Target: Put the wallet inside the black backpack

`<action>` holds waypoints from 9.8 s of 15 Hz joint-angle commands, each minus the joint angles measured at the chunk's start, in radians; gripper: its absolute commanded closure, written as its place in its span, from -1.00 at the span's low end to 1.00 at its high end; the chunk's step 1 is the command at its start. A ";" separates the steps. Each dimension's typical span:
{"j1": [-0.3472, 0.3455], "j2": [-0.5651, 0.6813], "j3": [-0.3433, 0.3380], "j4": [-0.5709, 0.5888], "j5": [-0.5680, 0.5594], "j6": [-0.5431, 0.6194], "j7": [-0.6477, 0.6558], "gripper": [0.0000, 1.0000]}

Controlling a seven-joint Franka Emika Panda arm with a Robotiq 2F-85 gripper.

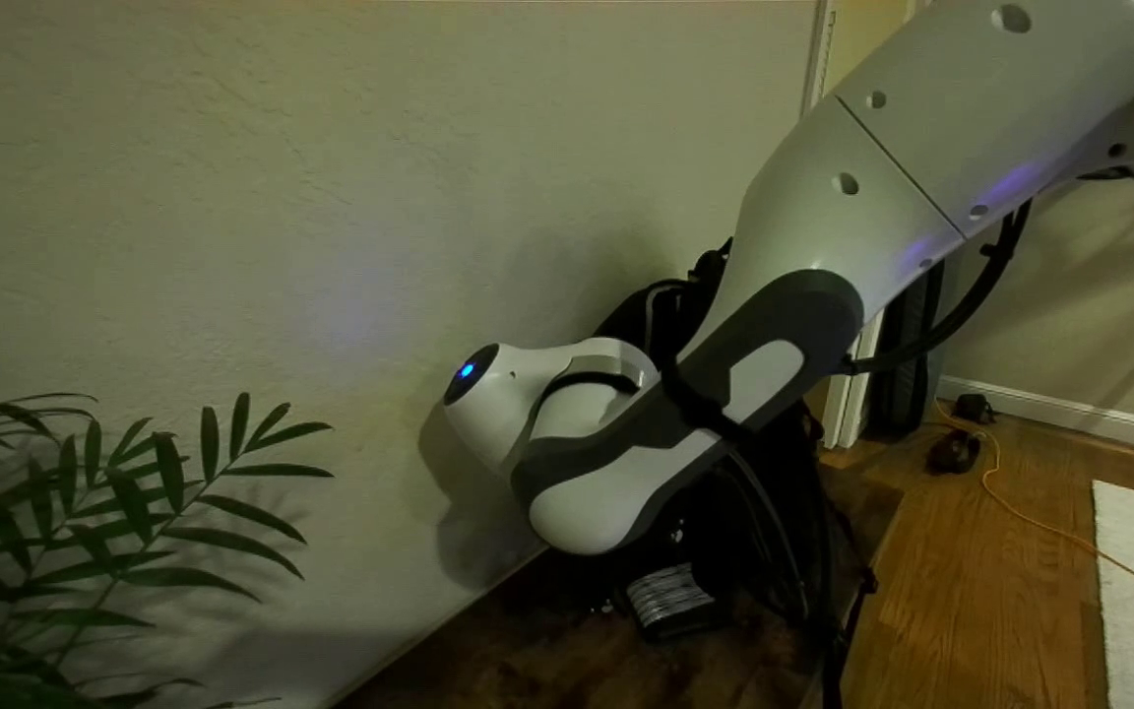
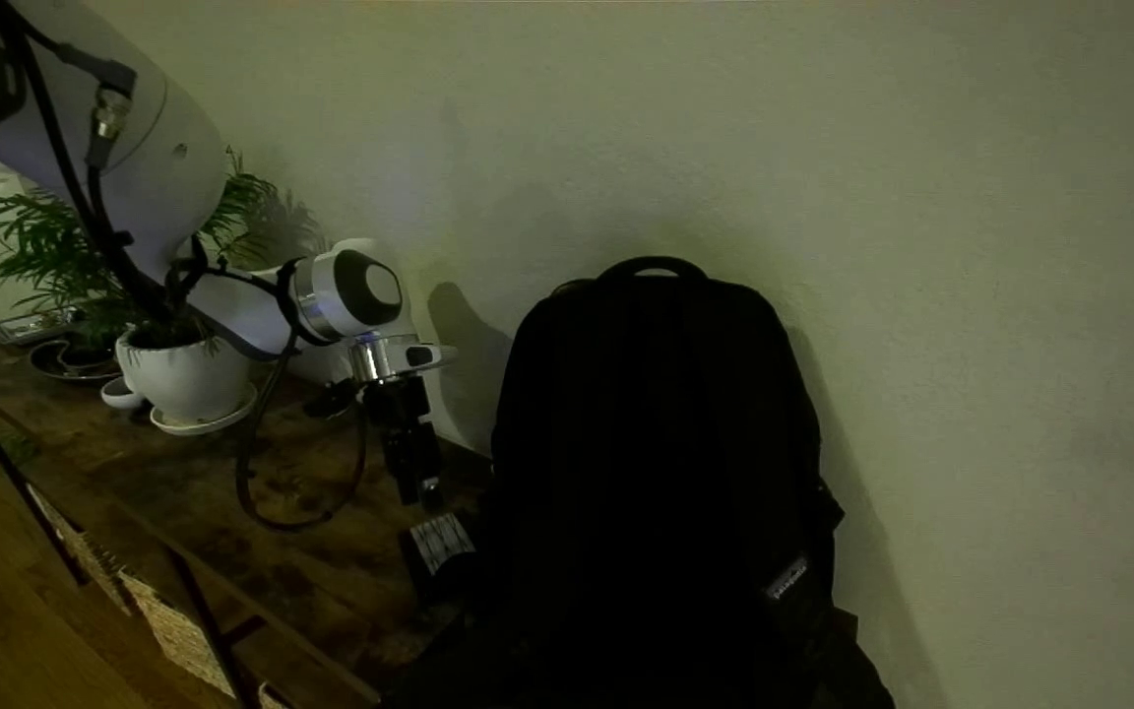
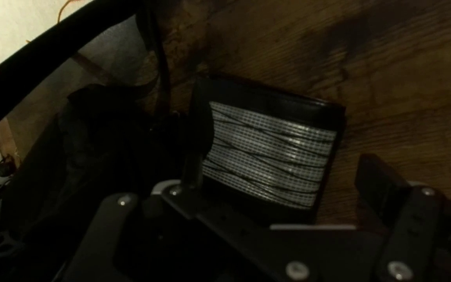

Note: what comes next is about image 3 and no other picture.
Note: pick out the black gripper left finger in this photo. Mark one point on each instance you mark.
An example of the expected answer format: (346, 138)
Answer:
(131, 235)

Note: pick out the black wallet silver woven panel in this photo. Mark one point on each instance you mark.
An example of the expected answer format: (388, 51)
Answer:
(266, 151)

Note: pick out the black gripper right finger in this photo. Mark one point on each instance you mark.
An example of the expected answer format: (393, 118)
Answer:
(413, 224)

